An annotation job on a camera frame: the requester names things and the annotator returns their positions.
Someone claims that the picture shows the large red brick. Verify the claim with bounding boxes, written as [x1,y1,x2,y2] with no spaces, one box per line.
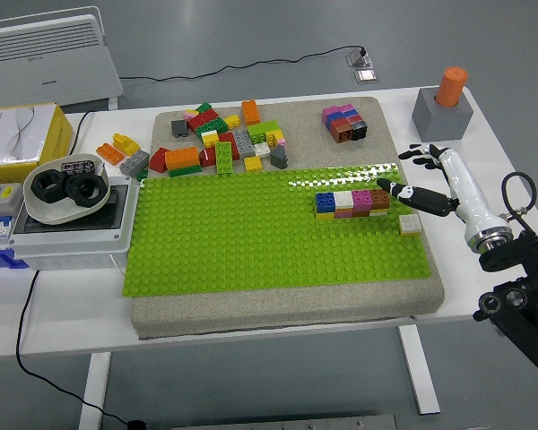
[187,108,221,133]

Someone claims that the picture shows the yellow and white carton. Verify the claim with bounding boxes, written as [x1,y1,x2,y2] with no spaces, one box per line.
[0,102,74,185]

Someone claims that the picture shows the white table leg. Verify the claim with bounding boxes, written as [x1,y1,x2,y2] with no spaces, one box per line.
[397,325,441,417]
[78,352,112,430]

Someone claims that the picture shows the white panel heater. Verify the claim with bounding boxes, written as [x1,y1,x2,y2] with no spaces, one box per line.
[0,6,125,113]

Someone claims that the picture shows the grey-brown mat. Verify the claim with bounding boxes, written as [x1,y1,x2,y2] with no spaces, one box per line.
[129,96,446,340]

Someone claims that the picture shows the black power cable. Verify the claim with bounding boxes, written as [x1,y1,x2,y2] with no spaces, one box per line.
[16,109,147,430]

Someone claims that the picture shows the orange cylinder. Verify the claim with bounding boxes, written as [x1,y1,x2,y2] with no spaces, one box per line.
[433,66,470,108]

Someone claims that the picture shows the long green brick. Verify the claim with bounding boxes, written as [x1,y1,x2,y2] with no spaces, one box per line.
[214,141,235,175]

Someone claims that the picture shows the yellow sloped brick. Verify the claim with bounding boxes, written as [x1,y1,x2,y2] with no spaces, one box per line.
[112,133,141,157]

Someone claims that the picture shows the red sloped brick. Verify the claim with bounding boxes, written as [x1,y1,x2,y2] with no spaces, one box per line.
[148,146,171,174]

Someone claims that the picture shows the open metal floor socket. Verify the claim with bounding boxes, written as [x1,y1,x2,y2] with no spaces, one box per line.
[345,46,376,68]

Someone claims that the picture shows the small black printed part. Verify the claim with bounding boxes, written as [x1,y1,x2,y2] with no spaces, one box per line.
[60,159,95,175]

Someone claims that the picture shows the grey electrical enclosure box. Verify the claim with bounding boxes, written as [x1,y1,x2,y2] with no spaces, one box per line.
[7,175,140,271]

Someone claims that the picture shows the black heater cable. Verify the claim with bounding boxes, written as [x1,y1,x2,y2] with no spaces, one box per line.
[118,44,364,82]

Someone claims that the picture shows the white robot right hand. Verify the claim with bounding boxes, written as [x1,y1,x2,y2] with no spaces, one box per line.
[376,142,511,241]

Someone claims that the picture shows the green studded baseplate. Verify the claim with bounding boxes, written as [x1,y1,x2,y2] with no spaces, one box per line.
[121,161,434,297]

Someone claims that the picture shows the large black nut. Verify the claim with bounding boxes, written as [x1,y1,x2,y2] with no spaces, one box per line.
[65,173,107,207]
[30,168,68,205]

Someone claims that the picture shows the grey push-button switch box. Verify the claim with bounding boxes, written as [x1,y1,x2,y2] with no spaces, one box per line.
[0,182,23,219]

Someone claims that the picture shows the green flat brick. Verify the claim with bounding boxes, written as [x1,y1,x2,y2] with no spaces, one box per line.
[168,164,204,178]

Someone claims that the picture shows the brown square brick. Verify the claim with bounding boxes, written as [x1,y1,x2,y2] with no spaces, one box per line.
[369,188,392,211]

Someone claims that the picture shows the white bowl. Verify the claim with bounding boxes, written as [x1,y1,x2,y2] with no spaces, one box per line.
[22,153,112,226]

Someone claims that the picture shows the lime green brick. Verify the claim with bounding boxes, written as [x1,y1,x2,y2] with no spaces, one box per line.
[247,120,279,144]

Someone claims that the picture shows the large orange brick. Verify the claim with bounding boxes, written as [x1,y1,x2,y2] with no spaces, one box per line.
[164,146,201,171]

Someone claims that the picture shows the grey block holder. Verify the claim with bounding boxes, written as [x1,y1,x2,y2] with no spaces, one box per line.
[411,86,475,143]

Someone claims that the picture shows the dark grey sloped brick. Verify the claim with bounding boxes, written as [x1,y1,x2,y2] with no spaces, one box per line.
[269,145,289,169]

